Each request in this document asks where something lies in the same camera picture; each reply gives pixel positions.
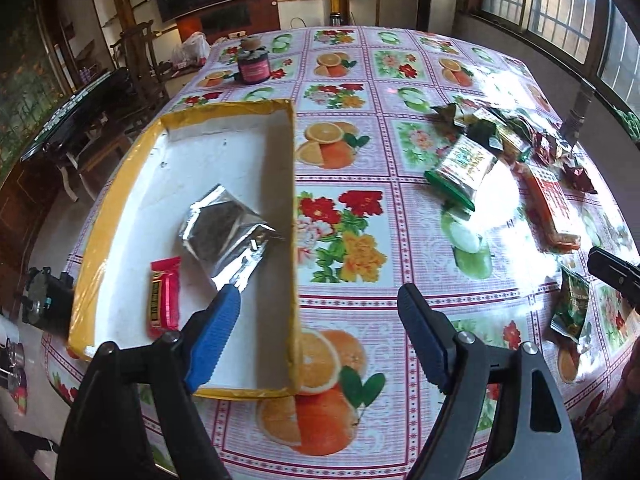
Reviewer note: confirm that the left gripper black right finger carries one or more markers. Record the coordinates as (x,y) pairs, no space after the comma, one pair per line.
(531,436)

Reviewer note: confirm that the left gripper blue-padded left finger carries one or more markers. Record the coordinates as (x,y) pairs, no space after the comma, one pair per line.
(105,437)

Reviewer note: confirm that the green leaf snack packet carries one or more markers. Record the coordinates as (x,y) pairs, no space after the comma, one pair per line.
(570,310)

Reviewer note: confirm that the orange cracker pack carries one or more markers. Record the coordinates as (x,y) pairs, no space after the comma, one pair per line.
(557,218)

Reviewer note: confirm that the red small snack packet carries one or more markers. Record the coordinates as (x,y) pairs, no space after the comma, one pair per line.
(163,305)

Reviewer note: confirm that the green Weidan cracker pack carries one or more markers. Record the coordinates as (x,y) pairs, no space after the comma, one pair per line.
(460,174)

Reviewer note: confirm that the silver foil snack bag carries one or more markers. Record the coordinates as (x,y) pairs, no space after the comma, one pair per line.
(227,238)

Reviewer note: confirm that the pile of small snack packets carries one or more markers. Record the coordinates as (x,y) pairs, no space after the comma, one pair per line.
(518,137)

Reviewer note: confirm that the grey motor on gripper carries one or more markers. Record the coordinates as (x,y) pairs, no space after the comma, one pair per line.
(47,301)

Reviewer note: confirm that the wooden stool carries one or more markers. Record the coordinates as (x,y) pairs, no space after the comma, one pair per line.
(88,161)

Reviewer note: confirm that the floral fruit tablecloth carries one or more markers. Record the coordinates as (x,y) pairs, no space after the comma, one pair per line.
(365,131)

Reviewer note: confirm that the white box with yellow tape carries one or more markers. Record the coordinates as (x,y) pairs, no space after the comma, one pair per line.
(213,186)

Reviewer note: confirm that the dark wooden chair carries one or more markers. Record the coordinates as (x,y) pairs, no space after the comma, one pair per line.
(135,47)

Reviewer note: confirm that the black glossy side table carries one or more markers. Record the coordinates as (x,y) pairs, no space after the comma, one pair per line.
(79,113)

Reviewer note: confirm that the pink jar with black lid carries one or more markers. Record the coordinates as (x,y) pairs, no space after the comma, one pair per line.
(253,61)

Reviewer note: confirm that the white plastic bag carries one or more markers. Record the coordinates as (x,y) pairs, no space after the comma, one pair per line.
(194,51)

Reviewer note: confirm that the red TV cabinet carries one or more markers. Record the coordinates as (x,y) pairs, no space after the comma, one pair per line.
(224,19)

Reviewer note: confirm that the floral wall painting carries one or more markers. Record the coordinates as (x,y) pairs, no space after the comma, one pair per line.
(30,89)

